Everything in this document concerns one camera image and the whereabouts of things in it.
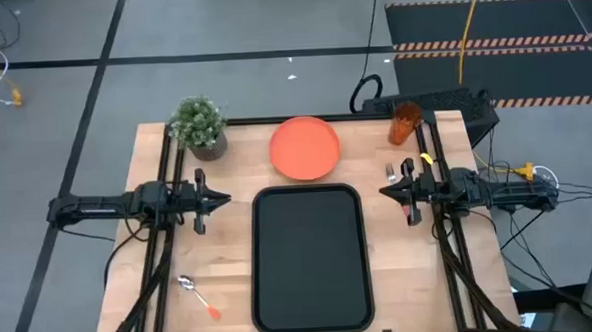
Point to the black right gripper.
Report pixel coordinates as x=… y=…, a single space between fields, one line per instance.
x=424 y=190

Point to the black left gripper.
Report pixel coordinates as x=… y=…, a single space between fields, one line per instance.
x=187 y=198

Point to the orange faceted plastic cup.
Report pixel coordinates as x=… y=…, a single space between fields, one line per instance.
x=403 y=126

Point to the orange round plate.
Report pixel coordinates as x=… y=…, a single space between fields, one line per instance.
x=304 y=148

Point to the black rectangular tray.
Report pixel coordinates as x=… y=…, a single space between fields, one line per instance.
x=310 y=260

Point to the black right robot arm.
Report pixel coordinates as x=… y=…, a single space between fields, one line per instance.
x=502 y=194

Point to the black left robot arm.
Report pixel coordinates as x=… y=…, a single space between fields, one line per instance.
x=102 y=204

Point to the small potted green plant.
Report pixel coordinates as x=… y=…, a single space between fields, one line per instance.
x=198 y=124

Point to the black perforated computer tower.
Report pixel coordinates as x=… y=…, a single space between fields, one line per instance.
x=448 y=101

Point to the yellow power plug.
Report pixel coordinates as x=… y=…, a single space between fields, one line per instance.
x=526 y=171

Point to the black hazard-striped floor mat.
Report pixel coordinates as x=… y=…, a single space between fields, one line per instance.
x=520 y=21

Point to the black aluminium rail frame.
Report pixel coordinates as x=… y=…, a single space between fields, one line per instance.
x=169 y=251

